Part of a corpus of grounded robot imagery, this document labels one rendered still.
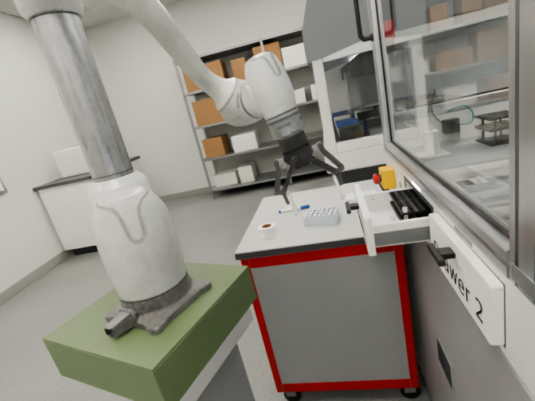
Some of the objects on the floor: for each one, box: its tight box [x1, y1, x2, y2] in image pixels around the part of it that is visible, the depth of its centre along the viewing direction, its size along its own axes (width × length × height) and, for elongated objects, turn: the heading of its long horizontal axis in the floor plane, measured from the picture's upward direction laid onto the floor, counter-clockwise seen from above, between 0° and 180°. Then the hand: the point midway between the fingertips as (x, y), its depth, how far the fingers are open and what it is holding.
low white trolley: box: [235, 179, 421, 401], centre depth 150 cm, size 58×62×76 cm
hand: (318, 202), depth 91 cm, fingers open, 13 cm apart
